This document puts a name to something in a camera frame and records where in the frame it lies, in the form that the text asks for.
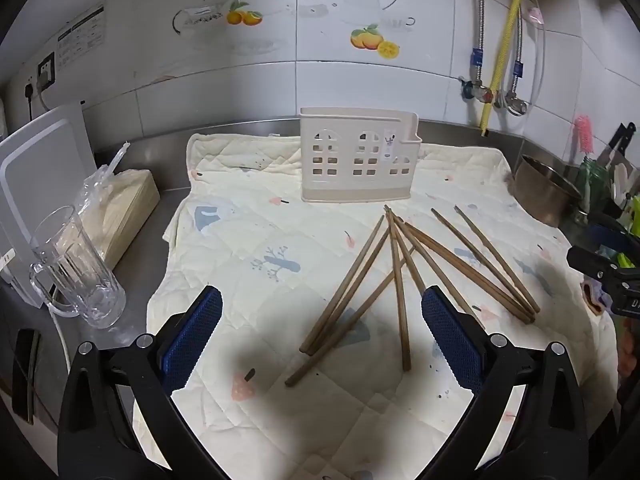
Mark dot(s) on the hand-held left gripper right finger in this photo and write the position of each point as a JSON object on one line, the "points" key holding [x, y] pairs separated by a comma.
{"points": [[450, 340]]}

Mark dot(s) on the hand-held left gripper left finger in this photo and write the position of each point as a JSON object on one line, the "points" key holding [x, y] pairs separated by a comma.
{"points": [[195, 340]]}

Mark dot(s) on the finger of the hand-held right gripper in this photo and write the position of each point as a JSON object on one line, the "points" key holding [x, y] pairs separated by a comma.
{"points": [[590, 260]]}

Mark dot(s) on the bunch of wooden chopsticks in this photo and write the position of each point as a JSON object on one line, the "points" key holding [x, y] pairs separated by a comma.
{"points": [[400, 310]]}

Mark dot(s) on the beige plastic utensil holder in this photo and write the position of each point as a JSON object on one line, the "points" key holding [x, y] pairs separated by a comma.
{"points": [[345, 187]]}

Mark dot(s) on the dark blue bowl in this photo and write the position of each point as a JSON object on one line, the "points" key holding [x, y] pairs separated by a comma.
{"points": [[607, 232]]}

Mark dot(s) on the green glass jar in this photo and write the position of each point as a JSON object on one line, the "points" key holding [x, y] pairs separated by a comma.
{"points": [[592, 185]]}

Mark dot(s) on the stainless steel pot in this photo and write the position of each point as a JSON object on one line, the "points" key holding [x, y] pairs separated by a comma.
{"points": [[540, 190]]}

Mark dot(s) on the pink bottle brush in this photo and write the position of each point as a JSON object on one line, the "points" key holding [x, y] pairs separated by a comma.
{"points": [[583, 132]]}

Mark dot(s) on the clear glass mug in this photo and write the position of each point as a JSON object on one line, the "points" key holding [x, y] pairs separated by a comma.
{"points": [[75, 280]]}

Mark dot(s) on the cream quilted printed mat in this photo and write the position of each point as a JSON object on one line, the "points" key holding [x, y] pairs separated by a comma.
{"points": [[260, 210]]}

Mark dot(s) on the beige box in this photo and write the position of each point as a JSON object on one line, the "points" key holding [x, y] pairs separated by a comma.
{"points": [[132, 200]]}

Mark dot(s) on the metal water valve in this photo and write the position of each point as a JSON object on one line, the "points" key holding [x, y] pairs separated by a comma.
{"points": [[515, 102], [477, 91]]}

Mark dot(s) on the clear plastic bag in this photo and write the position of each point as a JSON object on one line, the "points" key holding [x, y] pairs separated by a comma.
{"points": [[97, 185]]}

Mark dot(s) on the clear plastic tube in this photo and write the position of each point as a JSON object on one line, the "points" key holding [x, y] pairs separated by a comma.
{"points": [[542, 50]]}

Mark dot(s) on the white cutting board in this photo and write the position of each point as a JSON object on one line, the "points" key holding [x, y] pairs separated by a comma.
{"points": [[40, 160]]}

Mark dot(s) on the white label sticker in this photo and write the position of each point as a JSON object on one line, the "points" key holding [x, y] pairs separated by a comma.
{"points": [[80, 35]]}

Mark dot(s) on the black wall socket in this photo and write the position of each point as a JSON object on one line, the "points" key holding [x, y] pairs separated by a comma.
{"points": [[46, 70]]}

